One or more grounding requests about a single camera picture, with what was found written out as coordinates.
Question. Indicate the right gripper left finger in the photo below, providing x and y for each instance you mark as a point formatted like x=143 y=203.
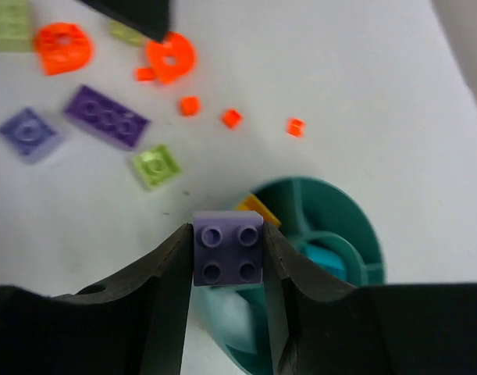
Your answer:
x=132 y=322

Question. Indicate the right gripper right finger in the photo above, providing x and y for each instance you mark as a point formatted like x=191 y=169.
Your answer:
x=319 y=324

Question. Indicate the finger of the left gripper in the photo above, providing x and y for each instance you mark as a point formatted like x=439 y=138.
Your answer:
x=152 y=18

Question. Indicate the teal oval lego piece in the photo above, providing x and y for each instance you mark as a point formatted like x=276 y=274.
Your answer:
x=326 y=259

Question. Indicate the lavender square lego bottom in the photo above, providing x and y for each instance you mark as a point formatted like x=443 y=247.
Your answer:
x=227 y=248

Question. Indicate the lavender square lego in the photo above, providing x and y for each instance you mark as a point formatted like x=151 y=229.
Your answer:
x=227 y=248
x=30 y=136

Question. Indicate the yellow orange square lego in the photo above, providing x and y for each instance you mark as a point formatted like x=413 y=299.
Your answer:
x=253 y=203

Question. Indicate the light green lego upper left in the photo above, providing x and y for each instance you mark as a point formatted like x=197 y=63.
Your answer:
x=126 y=34

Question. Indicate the light green lego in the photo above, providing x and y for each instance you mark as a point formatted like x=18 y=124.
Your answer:
x=16 y=31
x=126 y=34

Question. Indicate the orange round lego upper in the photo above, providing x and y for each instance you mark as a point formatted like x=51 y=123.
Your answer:
x=172 y=58

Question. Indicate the tiny orange lego by round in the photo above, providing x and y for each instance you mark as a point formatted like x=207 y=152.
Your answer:
x=144 y=74

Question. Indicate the orange round lego lower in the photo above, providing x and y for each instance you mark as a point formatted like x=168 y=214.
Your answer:
x=63 y=48

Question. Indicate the tiny orange lego lower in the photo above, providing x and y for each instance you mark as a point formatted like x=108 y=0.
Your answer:
x=190 y=105

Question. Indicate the teal round divided container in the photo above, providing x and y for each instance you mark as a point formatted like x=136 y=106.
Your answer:
x=323 y=223

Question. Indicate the dark purple long lego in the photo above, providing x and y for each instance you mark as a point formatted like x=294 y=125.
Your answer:
x=105 y=118

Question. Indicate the tiny orange lego middle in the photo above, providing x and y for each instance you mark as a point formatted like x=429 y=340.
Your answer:
x=231 y=118

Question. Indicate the light green lego lower left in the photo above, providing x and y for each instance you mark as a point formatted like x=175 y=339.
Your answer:
x=16 y=31

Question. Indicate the green square lego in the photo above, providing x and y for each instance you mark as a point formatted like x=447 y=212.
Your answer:
x=155 y=166

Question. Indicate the lavender square lego middle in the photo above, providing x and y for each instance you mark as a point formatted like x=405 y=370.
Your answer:
x=30 y=136

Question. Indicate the tiny orange lego top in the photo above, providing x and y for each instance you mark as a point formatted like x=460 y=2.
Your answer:
x=295 y=127

